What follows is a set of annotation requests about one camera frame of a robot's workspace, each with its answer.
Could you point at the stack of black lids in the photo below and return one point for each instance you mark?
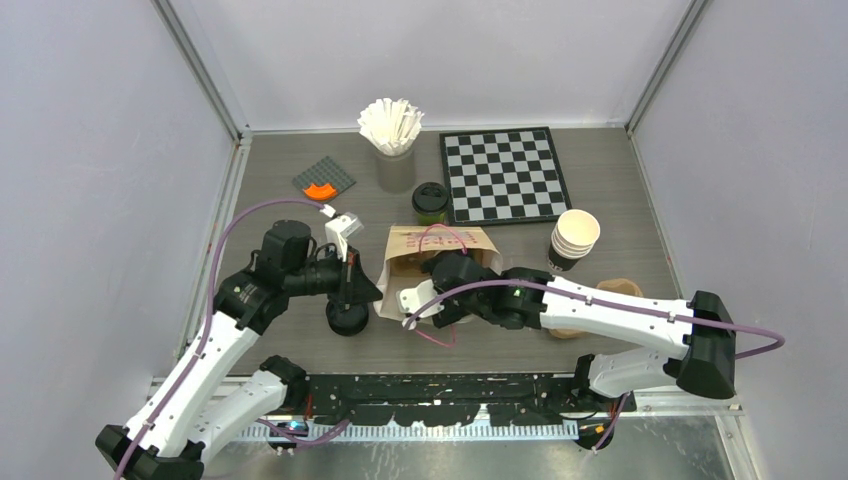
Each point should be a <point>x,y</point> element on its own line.
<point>349,322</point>

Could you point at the orange plastic piece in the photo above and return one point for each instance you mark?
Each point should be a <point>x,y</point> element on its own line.
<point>321,193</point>

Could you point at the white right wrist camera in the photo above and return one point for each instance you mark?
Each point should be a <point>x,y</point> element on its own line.
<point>414,298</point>

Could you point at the black white chessboard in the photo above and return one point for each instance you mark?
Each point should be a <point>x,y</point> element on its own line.
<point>502,177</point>

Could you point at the stack of paper cups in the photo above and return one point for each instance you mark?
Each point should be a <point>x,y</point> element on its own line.
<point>572,239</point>

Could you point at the brown pulp cup carrier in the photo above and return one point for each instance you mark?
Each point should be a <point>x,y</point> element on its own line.
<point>618,285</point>

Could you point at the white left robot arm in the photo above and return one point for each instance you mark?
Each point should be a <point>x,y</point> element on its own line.
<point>243,308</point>

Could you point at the white wrapped straws bundle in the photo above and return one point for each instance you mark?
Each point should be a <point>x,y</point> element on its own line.
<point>390,126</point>

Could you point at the grey lego baseplate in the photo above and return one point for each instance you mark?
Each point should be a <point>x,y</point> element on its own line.
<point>327,170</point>

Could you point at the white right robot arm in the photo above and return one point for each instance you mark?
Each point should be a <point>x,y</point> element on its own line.
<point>686,343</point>

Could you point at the black coffee cup lid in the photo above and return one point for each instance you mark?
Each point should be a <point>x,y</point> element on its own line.
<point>430,198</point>

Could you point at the green paper cup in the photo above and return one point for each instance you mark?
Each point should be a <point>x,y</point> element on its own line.
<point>427,218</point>

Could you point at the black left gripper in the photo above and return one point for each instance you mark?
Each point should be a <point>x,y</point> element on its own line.
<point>358,286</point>

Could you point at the grey straw holder cup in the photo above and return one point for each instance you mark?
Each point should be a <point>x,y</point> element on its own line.
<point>396,174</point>

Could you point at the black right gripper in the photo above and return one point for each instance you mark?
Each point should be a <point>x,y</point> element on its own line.
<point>451,312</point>

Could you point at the aluminium frame rail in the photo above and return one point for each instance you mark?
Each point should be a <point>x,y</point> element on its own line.
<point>424,432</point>

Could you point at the paper gift bag pink handles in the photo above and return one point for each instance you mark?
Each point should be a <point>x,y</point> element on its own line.
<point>408,247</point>

